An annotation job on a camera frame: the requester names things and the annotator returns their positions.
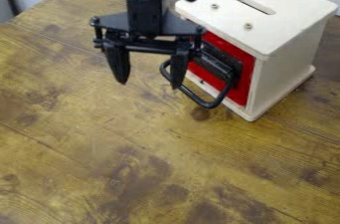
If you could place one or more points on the white wooden box cabinet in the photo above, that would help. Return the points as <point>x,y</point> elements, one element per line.
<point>276,33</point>

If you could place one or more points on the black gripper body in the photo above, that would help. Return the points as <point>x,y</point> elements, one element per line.
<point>147,28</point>

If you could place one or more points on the red wooden drawer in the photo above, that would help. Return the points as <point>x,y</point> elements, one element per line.
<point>223,60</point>

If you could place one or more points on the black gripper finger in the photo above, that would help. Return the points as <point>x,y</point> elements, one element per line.
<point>119,60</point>
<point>178,65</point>

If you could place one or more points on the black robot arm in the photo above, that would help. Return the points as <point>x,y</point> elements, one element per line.
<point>147,29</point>

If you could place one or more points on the black metal drawer handle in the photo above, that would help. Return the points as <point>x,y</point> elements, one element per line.
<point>195,53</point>

